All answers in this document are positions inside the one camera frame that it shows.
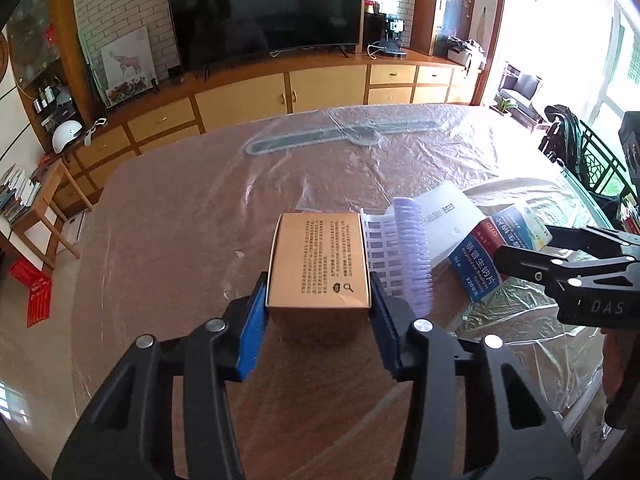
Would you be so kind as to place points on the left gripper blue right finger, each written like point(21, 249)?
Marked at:
point(391, 319)

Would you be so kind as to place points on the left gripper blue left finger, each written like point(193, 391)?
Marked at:
point(254, 317)

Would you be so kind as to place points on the purple white pill tray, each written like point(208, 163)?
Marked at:
point(397, 251)

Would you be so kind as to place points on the brown cardboard box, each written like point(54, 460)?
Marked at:
point(318, 277)

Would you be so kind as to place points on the blue white medicine carton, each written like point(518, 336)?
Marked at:
point(473, 259)

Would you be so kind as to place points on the white plastic box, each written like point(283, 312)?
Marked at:
point(449, 216)

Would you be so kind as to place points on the person right hand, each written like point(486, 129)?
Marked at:
point(616, 352)

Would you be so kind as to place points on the black folded stroller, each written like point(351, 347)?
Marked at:
point(563, 140)

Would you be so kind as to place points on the potted green plant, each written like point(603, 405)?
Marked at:
point(503, 105)

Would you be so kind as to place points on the grey armchair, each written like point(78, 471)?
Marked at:
point(519, 89)

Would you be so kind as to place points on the wooden tv cabinet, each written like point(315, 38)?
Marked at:
point(284, 85)

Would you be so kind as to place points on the small wooden side table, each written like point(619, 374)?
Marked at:
point(56, 174)

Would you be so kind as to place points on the white dome helmet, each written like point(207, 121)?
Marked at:
point(64, 134)

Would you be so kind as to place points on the black coffee machine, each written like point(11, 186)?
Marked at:
point(391, 39)

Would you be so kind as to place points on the horse picture on canvas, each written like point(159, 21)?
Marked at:
point(129, 67)

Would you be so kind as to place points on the black flat screen television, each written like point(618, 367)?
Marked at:
point(216, 31)

